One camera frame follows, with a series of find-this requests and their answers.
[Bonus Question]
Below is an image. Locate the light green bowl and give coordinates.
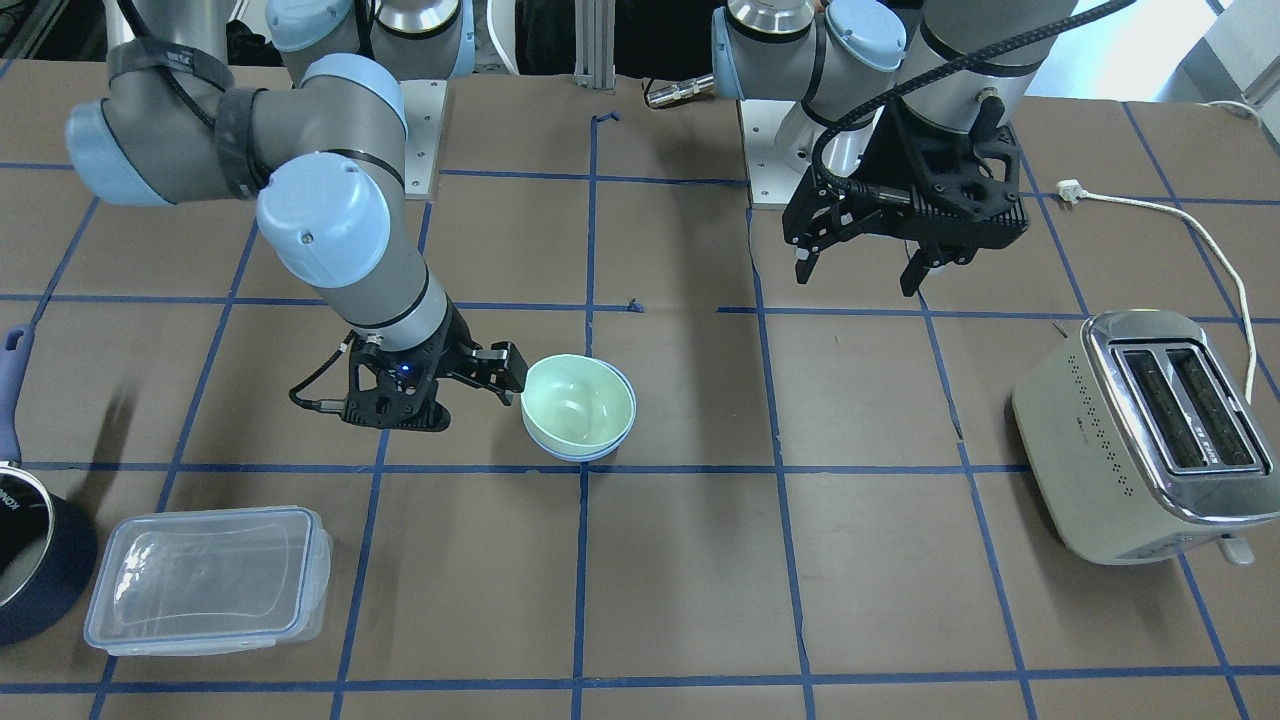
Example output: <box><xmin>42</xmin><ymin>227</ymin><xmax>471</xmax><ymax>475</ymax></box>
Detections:
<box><xmin>521</xmin><ymin>354</ymin><xmax>636</xmax><ymax>456</ymax></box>

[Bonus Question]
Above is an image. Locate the dark blue saucepan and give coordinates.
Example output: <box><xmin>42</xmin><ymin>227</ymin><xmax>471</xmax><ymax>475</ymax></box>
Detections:
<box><xmin>1</xmin><ymin>324</ymin><xmax>99</xmax><ymax>646</ymax></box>

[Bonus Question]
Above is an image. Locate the clear plastic food container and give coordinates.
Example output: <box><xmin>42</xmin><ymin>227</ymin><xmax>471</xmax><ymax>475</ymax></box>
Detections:
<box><xmin>83</xmin><ymin>506</ymin><xmax>333</xmax><ymax>657</ymax></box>

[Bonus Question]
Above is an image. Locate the white toaster power cord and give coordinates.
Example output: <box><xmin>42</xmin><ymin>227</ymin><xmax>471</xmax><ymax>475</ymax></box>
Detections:
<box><xmin>1057</xmin><ymin>181</ymin><xmax>1260</xmax><ymax>405</ymax></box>

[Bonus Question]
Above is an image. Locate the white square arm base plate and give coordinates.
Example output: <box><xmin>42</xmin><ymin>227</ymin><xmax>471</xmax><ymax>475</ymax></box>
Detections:
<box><xmin>739</xmin><ymin>99</ymin><xmax>826</xmax><ymax>210</ymax></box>

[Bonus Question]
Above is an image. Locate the light blue bowl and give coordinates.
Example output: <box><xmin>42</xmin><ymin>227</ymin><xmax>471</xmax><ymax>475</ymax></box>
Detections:
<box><xmin>526</xmin><ymin>365</ymin><xmax>637</xmax><ymax>464</ymax></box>

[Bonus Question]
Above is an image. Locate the silver two-slot toaster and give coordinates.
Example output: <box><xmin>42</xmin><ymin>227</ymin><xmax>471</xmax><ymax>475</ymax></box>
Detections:
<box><xmin>1012</xmin><ymin>309</ymin><xmax>1279</xmax><ymax>566</ymax></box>

